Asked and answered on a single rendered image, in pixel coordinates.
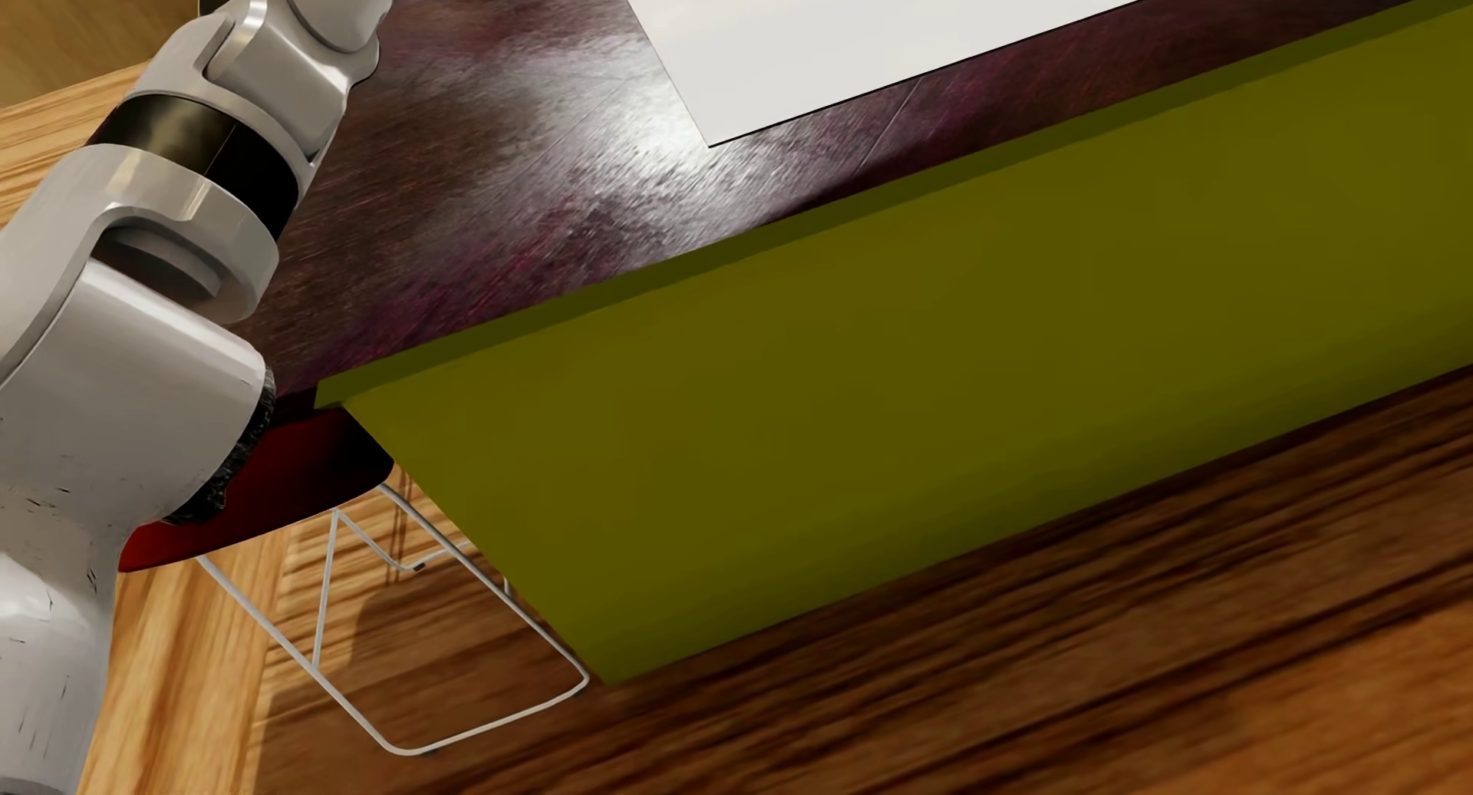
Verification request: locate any dark red wooden table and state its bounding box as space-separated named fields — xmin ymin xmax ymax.
xmin=118 ymin=0 xmax=1473 ymax=574

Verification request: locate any white sheet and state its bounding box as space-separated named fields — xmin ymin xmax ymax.
xmin=622 ymin=0 xmax=1235 ymax=150

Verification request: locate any olive green panel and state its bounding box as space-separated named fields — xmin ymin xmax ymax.
xmin=313 ymin=0 xmax=1473 ymax=687

